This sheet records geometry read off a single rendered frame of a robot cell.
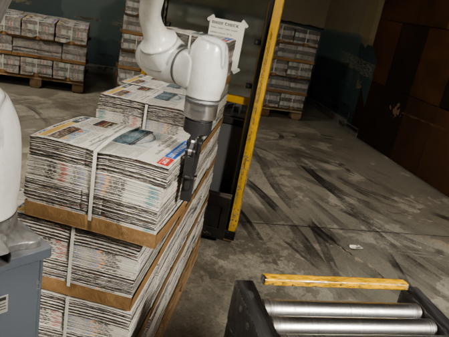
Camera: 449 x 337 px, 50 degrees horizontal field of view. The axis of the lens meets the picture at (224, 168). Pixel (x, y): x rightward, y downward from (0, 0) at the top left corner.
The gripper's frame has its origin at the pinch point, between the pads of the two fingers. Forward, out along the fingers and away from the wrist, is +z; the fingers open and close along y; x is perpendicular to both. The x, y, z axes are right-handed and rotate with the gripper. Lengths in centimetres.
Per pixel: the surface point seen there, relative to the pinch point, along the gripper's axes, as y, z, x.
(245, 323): 26.8, 19.3, 23.4
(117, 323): 11.4, 40.6, -11.6
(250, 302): 22.8, 16.0, 23.4
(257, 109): -158, 6, 8
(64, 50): -461, 43, -255
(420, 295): 0, 16, 70
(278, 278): 12.0, 14.0, 29.5
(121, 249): 11.8, 16.7, -12.8
